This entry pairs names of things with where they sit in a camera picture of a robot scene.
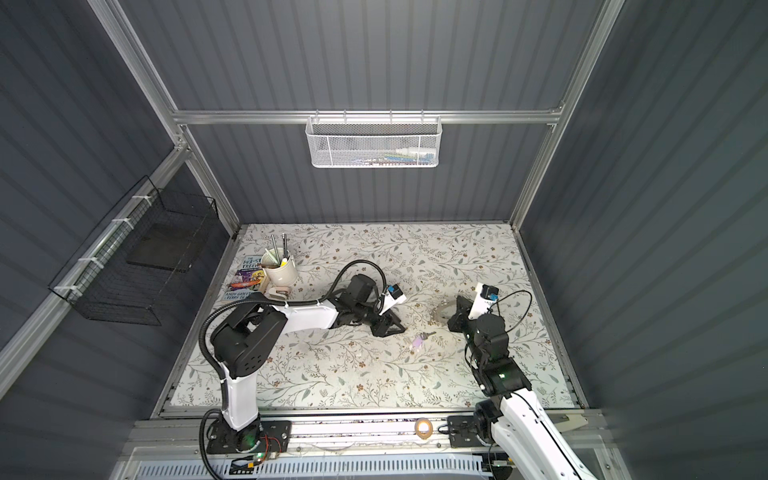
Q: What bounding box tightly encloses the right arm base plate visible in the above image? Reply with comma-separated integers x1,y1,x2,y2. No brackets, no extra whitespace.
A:
446,414,495,449

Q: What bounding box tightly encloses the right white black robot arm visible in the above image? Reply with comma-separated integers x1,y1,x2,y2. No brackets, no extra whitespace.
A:
447,293,596,479

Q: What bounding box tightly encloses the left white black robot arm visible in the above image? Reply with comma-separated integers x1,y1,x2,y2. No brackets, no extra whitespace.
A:
198,274,406,432

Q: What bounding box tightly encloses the roll of tape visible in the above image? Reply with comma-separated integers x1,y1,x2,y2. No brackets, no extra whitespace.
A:
414,418,434,440

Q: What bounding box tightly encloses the colourful paperback book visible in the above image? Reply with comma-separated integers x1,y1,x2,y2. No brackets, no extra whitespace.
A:
222,255,269,302

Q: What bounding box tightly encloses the white wire mesh basket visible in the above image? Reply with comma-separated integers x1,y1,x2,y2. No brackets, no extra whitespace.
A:
305,117,443,169

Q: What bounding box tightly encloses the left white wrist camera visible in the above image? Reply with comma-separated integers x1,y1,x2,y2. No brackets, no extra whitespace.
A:
379,284,407,315

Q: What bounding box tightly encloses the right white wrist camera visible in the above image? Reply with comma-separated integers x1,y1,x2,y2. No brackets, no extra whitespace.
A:
468,283,499,320

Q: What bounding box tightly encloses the purple capped key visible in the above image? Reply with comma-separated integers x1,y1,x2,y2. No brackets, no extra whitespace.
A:
411,332,435,353

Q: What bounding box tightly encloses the white pen cup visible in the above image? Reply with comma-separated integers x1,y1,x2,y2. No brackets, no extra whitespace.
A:
261,247,299,287

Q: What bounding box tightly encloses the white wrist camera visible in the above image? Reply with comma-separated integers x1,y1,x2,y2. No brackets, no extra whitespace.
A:
468,283,499,320
379,284,407,315

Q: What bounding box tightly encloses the black wire mesh basket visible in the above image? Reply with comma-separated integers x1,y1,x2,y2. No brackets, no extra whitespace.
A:
49,182,220,326

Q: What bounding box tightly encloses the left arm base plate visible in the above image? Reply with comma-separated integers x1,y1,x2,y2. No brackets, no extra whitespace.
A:
204,419,293,455

